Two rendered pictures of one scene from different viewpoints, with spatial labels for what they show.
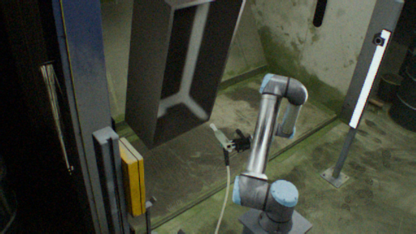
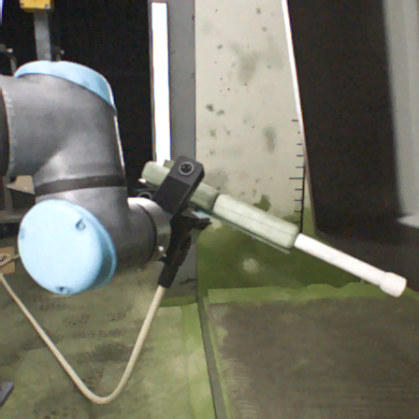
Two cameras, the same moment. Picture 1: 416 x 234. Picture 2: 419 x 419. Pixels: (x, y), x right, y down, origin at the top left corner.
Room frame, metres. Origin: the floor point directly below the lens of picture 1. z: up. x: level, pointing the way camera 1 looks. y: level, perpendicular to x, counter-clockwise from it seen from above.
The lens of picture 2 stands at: (2.35, -0.69, 0.73)
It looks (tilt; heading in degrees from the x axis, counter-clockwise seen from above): 11 degrees down; 125
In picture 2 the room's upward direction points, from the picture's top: straight up
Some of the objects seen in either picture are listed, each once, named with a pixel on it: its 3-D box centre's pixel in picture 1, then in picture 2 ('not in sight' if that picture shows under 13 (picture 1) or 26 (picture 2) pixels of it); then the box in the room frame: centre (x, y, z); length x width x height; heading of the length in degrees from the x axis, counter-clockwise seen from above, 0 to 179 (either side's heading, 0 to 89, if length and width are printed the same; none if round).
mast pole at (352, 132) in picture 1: (363, 103); not in sight; (2.31, -1.24, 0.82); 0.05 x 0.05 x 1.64; 41
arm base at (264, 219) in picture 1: (277, 216); not in sight; (1.29, -0.46, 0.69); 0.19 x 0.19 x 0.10
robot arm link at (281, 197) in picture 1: (281, 199); not in sight; (1.29, -0.45, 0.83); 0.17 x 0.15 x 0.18; 76
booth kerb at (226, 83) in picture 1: (179, 103); not in sight; (3.15, 0.24, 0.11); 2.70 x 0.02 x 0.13; 131
